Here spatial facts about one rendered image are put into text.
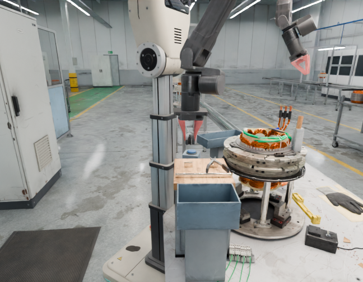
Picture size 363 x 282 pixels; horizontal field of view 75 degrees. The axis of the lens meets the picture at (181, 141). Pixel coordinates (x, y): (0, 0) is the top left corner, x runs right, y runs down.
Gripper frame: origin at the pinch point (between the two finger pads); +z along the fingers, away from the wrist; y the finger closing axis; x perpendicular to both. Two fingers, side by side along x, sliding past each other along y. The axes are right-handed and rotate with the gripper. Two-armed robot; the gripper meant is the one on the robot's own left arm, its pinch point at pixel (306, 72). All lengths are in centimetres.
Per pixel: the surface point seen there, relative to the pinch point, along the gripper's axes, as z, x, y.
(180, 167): 12, 42, -56
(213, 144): 13, 46, -19
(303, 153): 27.1, 9.4, -26.6
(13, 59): -126, 205, -6
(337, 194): 61, 10, 6
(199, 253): 35, 37, -71
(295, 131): 18.4, 8.8, -26.4
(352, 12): -188, -168, 1387
